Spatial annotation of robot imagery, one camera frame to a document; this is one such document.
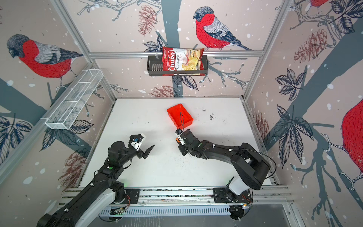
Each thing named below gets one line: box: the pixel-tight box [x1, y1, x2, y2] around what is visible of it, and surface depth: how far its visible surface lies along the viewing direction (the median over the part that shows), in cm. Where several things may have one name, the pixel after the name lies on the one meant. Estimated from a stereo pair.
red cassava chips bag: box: [162, 46, 205, 77], surface depth 90 cm
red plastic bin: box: [166, 103, 194, 130], surface depth 109 cm
